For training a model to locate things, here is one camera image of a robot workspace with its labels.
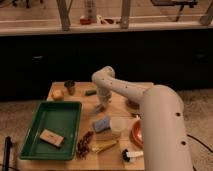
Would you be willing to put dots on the red white background object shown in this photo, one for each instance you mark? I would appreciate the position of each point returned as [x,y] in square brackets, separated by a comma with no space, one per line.
[90,15]

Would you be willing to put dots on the dark brown cup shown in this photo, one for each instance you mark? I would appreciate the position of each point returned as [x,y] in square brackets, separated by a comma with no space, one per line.
[70,86]

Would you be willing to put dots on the black upright pole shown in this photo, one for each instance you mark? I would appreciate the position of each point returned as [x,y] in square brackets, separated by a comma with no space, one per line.
[6,157]

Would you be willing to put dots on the yellow banana toy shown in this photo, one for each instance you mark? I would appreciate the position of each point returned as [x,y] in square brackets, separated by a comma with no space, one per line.
[103,146]

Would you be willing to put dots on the blue towel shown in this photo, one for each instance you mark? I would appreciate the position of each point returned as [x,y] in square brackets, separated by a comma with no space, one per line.
[101,124]

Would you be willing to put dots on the dark grape bunch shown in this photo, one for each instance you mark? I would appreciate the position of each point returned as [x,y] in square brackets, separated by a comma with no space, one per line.
[83,145]

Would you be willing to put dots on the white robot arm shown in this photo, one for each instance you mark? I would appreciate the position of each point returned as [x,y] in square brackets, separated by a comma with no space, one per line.
[164,135]

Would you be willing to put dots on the white plastic cup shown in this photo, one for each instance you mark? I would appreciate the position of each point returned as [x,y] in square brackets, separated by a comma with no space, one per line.
[117,125]

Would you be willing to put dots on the small green block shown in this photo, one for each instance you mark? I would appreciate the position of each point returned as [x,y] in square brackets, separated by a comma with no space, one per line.
[90,92]

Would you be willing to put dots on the brown wooden block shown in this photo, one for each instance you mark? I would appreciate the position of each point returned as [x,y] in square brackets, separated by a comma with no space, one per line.
[106,135]

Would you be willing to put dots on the orange bowl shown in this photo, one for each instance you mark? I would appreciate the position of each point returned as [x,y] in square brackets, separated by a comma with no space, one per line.
[136,134]

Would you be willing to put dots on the yellow round fruit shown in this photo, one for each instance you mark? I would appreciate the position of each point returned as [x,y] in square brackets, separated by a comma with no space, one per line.
[57,95]

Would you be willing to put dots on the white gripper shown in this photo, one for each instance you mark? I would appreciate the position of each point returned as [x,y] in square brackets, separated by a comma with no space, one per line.
[104,100]

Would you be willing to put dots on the green plastic tray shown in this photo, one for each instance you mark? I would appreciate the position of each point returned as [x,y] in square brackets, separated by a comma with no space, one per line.
[61,118]

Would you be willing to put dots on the tan wooden block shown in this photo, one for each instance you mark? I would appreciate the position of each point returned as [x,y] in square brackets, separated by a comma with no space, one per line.
[52,138]

